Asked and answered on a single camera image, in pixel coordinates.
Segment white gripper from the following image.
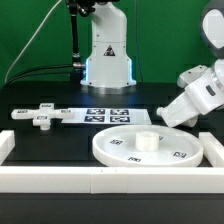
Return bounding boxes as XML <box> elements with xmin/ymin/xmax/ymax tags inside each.
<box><xmin>164</xmin><ymin>64</ymin><xmax>224</xmax><ymax>127</ymax></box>

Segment white round table top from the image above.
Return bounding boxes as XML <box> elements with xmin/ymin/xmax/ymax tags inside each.
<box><xmin>92</xmin><ymin>125</ymin><xmax>203</xmax><ymax>167</ymax></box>

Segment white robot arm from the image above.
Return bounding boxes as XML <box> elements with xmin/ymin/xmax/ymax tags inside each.
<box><xmin>81</xmin><ymin>0</ymin><xmax>224</xmax><ymax>127</ymax></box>

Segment white right fence block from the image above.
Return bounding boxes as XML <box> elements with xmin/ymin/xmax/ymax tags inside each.
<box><xmin>199</xmin><ymin>132</ymin><xmax>224</xmax><ymax>168</ymax></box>

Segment white fence block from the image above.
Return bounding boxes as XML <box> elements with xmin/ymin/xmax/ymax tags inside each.
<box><xmin>0</xmin><ymin>130</ymin><xmax>15</xmax><ymax>166</ymax></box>
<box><xmin>199</xmin><ymin>132</ymin><xmax>224</xmax><ymax>168</ymax></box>

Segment white sheet with markers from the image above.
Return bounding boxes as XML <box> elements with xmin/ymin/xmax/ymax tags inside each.
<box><xmin>62</xmin><ymin>108</ymin><xmax>151</xmax><ymax>125</ymax></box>

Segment white cross-shaped table base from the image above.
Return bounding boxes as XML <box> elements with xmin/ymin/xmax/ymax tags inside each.
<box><xmin>11</xmin><ymin>103</ymin><xmax>75</xmax><ymax>131</ymax></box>

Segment white left fence block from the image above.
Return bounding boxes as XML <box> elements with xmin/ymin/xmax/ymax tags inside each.
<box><xmin>0</xmin><ymin>130</ymin><xmax>15</xmax><ymax>166</ymax></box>

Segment white front fence bar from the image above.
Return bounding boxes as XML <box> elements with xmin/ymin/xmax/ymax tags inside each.
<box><xmin>0</xmin><ymin>166</ymin><xmax>224</xmax><ymax>194</ymax></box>

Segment black cable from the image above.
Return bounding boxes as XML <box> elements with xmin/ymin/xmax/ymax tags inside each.
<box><xmin>3</xmin><ymin>64</ymin><xmax>76</xmax><ymax>88</ymax></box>

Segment grey cable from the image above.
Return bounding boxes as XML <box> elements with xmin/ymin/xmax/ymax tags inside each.
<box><xmin>3</xmin><ymin>0</ymin><xmax>64</xmax><ymax>84</ymax></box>

